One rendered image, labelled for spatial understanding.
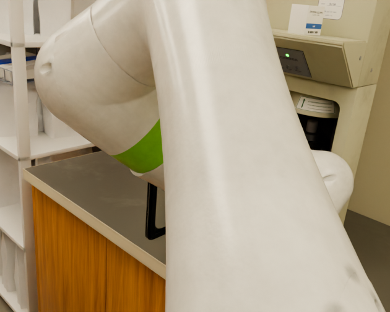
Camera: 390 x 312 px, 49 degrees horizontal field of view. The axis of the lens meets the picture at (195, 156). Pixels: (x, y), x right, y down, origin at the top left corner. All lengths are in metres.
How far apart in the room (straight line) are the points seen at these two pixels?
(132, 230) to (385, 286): 0.67
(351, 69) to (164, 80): 0.69
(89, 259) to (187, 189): 1.23
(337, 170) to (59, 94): 0.46
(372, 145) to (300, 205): 1.27
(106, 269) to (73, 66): 1.00
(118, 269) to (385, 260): 0.76
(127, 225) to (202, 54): 0.99
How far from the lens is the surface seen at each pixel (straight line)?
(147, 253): 1.13
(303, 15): 0.97
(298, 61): 0.99
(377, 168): 1.50
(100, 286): 1.45
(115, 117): 0.47
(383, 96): 1.45
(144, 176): 0.54
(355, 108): 1.03
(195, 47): 0.30
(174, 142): 0.26
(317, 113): 1.09
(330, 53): 0.92
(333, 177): 0.73
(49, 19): 1.92
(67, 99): 0.47
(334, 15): 1.03
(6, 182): 2.29
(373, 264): 1.26
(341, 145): 1.04
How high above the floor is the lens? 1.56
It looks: 20 degrees down
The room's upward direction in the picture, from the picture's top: 5 degrees clockwise
